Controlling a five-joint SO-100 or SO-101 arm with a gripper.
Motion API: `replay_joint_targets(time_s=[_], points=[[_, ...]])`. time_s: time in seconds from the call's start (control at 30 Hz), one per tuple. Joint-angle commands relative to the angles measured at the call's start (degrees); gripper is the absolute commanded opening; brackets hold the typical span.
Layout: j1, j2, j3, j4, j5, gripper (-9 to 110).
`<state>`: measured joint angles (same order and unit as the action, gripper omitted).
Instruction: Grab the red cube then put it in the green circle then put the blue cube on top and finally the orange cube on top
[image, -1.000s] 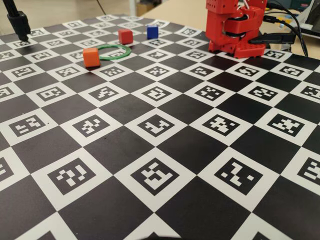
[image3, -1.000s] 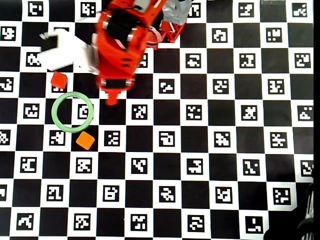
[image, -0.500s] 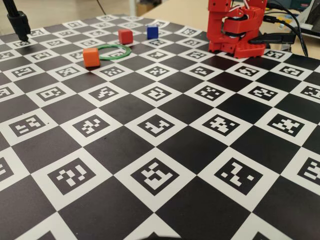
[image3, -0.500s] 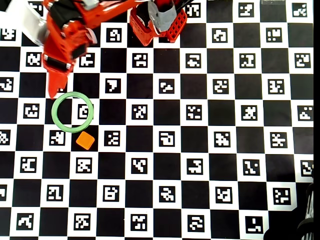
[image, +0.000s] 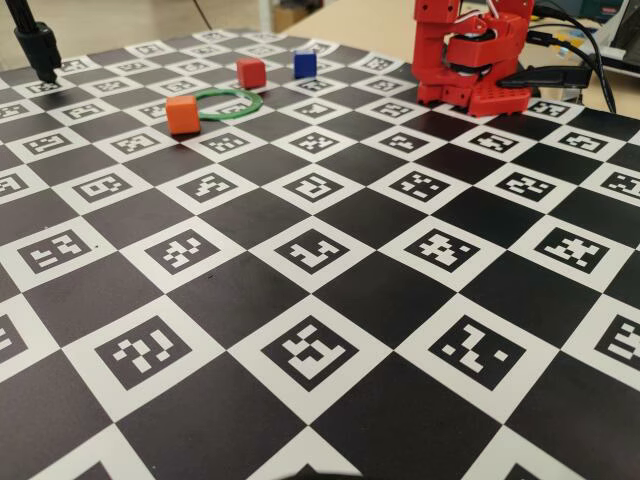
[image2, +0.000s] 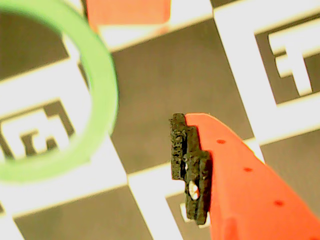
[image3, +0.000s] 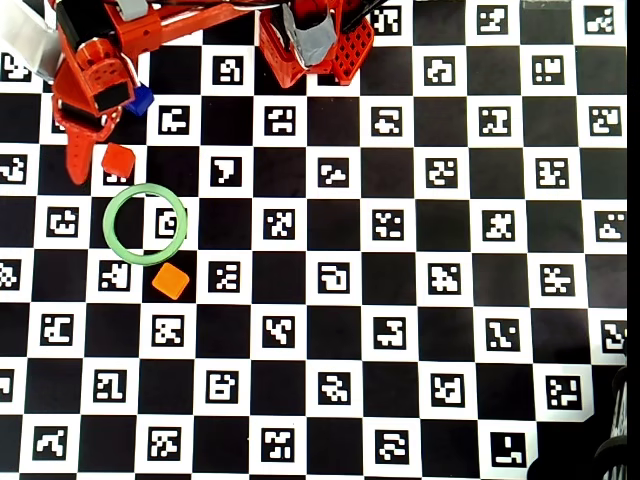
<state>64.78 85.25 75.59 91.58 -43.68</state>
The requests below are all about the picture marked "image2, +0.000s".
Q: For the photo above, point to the red cube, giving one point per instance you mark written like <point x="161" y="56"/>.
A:
<point x="127" y="11"/>

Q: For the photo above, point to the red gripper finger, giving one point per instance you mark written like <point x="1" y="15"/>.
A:
<point x="245" y="195"/>

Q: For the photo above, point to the black white marker mat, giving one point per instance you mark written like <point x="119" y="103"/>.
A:
<point x="175" y="75"/>

